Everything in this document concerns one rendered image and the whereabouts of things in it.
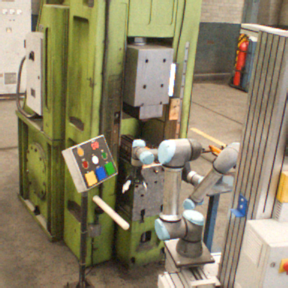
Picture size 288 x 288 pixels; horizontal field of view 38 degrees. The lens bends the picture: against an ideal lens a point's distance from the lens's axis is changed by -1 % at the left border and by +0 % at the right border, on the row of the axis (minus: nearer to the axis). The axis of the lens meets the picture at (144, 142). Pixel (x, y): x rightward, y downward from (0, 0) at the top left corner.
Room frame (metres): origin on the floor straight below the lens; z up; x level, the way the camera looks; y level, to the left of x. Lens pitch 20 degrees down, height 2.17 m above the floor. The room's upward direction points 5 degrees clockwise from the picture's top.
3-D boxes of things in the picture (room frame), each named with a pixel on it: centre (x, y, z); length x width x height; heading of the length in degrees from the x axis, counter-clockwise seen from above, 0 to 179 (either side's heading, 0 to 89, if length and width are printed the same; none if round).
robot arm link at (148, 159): (2.30, -0.02, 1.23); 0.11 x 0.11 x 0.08; 25
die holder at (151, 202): (3.15, 0.06, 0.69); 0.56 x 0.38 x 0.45; 36
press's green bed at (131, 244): (3.15, 0.06, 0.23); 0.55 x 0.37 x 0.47; 36
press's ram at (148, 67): (3.14, 0.06, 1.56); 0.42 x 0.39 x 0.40; 36
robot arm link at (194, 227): (1.98, -0.29, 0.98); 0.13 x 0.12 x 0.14; 115
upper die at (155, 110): (3.11, 0.09, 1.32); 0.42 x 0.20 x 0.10; 36
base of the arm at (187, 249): (1.99, -0.29, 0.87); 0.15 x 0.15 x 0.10
